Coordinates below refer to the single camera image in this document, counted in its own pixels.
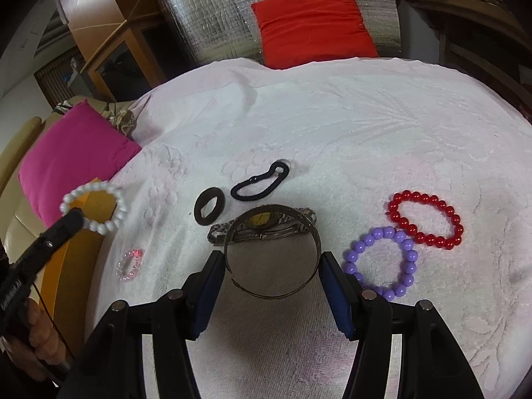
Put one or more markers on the person's left hand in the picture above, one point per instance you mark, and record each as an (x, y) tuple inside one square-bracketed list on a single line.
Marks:
[(44, 344)]

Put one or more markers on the magenta pillow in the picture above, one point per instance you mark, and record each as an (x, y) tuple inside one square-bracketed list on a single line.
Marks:
[(80, 147)]

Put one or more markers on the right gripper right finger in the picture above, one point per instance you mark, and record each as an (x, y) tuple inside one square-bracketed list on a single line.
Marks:
[(432, 364)]

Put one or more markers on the patterned beige cloth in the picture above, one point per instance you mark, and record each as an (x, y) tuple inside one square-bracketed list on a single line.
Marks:
[(120, 116)]

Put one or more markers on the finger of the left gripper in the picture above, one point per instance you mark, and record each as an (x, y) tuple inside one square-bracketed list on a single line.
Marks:
[(56, 236)]

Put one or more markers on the silver foil insulation sheet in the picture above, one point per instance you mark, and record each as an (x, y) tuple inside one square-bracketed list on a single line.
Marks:
[(215, 30)]

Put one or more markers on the thin black hair elastic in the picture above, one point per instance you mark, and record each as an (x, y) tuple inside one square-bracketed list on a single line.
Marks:
[(258, 187)]

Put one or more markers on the wooden cabinet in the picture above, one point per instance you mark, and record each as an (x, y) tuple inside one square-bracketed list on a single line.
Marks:
[(129, 46)]

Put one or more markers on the orange cardboard box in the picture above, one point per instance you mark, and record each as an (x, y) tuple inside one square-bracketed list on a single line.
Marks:
[(66, 284)]

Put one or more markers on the white pink floral blanket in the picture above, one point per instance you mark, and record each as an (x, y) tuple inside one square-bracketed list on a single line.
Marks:
[(354, 133)]

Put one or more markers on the silver metal bangle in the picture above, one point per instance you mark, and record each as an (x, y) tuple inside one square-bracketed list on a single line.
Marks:
[(274, 269)]

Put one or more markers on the silver gold wristwatch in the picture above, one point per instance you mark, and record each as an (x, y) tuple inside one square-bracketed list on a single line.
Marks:
[(262, 226)]

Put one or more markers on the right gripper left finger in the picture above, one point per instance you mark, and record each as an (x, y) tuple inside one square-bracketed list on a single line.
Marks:
[(111, 365)]

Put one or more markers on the small red pillow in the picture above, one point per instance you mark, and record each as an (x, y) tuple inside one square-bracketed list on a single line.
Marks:
[(296, 32)]

